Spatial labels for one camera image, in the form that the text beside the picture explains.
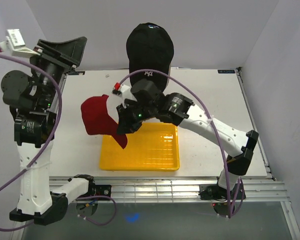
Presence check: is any yellow plastic tray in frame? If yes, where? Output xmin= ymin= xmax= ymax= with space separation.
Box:
xmin=99 ymin=122 xmax=180 ymax=172

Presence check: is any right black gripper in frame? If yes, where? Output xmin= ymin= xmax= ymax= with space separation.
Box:
xmin=116 ymin=100 xmax=156 ymax=135

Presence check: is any black cap red trim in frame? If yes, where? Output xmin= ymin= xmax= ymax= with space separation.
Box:
xmin=126 ymin=22 xmax=174 ymax=91

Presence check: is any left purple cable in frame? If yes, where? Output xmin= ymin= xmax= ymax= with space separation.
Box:
xmin=0 ymin=47 xmax=118 ymax=231

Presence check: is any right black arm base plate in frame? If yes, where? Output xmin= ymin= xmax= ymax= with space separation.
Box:
xmin=198 ymin=183 xmax=246 ymax=201

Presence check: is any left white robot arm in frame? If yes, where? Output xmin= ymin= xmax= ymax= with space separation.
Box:
xmin=1 ymin=36 xmax=96 ymax=226

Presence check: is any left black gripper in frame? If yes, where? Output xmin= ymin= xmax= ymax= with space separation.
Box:
xmin=29 ymin=35 xmax=86 ymax=110

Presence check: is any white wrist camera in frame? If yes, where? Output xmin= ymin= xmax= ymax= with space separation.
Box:
xmin=112 ymin=83 xmax=136 ymax=107
xmin=0 ymin=29 xmax=41 ymax=59

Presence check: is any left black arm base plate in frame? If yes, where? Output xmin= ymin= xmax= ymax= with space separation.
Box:
xmin=88 ymin=184 xmax=112 ymax=201

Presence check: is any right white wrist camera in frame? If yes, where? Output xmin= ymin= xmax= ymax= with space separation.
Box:
xmin=112 ymin=83 xmax=136 ymax=107

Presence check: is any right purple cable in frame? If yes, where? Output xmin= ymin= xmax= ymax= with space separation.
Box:
xmin=118 ymin=69 xmax=245 ymax=220

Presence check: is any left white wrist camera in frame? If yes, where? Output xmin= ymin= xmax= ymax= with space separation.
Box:
xmin=0 ymin=29 xmax=41 ymax=59

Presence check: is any purple cable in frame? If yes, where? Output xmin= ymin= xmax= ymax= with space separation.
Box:
xmin=0 ymin=47 xmax=118 ymax=231
xmin=118 ymin=69 xmax=245 ymax=220

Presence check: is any aluminium frame rail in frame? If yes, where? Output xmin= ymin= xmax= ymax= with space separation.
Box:
xmin=19 ymin=67 xmax=291 ymax=204

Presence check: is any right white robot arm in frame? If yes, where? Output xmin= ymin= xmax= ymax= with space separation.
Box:
xmin=112 ymin=79 xmax=259 ymax=199

